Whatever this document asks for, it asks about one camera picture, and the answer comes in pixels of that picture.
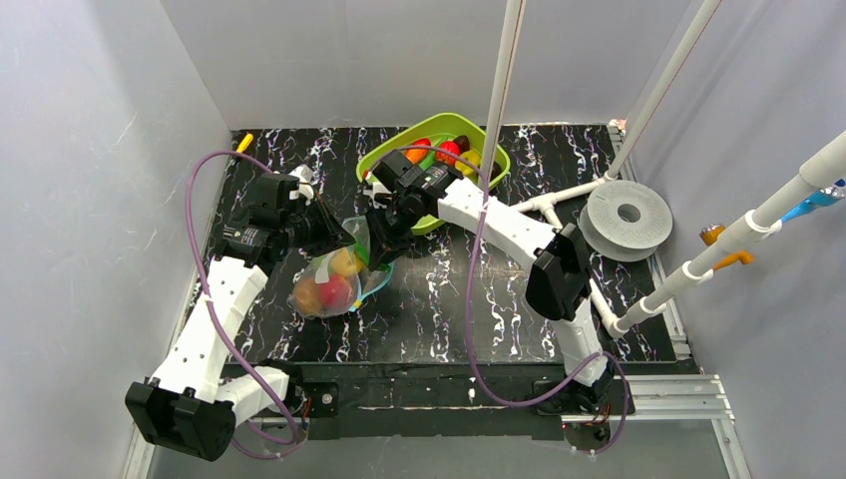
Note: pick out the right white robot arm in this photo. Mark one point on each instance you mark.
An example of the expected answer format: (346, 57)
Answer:
(555, 258)

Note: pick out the blue handled tool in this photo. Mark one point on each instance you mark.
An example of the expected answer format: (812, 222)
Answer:
(823, 198)

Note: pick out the yellow ring fruit toy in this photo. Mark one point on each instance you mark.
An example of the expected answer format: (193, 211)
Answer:
(472, 163)

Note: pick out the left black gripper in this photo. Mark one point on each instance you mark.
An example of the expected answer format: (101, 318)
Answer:
(317, 232)

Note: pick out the yellow lemon toy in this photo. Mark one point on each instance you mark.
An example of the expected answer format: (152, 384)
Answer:
(346, 263)

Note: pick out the white pvc pipe frame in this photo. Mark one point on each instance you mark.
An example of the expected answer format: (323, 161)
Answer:
(819, 172)

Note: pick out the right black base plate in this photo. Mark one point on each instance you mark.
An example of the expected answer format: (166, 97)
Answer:
(604, 398)

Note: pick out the grey filament spool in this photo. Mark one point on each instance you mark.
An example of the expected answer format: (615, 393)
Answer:
(625, 221)

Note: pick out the orange red mango toy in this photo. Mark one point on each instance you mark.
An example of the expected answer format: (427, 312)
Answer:
(420, 151)

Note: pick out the yellow handled screwdriver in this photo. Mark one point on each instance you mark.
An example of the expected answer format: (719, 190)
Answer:
(245, 143)

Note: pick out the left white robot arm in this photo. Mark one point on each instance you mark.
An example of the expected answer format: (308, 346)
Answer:
(183, 406)

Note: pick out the red strawberry toy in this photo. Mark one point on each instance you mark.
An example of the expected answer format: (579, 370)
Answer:
(447, 153)

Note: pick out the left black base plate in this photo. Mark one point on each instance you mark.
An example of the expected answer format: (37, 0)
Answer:
(312, 399)

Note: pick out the red apple toy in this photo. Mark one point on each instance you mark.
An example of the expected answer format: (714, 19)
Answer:
(336, 292)

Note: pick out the green plastic basket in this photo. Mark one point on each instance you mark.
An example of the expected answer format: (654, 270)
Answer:
(435, 131)

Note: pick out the dark purple plum toy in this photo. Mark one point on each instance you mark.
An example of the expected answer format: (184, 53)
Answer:
(463, 143)

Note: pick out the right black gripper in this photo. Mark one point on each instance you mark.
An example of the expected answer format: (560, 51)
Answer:
(386, 225)

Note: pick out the aluminium rail frame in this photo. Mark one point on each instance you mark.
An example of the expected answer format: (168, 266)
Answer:
(446, 401)

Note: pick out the white centre pole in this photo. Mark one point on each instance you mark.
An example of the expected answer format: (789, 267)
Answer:
(513, 19)

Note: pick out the brown kiwi toy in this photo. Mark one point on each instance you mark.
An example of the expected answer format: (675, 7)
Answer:
(305, 298)

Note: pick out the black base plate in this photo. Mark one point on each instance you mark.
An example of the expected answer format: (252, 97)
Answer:
(312, 399)
(604, 398)

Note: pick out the light green pepper toy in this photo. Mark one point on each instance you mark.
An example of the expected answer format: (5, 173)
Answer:
(362, 252)

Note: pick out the clear zip top bag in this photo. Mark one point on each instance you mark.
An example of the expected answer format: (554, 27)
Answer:
(363, 285)

